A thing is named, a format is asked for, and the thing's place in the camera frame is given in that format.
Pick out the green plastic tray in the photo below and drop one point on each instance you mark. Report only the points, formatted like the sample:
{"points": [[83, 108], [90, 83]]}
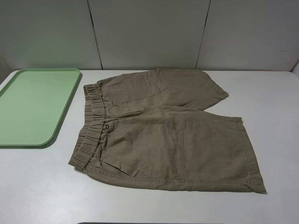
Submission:
{"points": [[32, 105]]}

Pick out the khaki shorts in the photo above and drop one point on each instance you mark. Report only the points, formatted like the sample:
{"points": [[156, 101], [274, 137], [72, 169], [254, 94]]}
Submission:
{"points": [[151, 130]]}

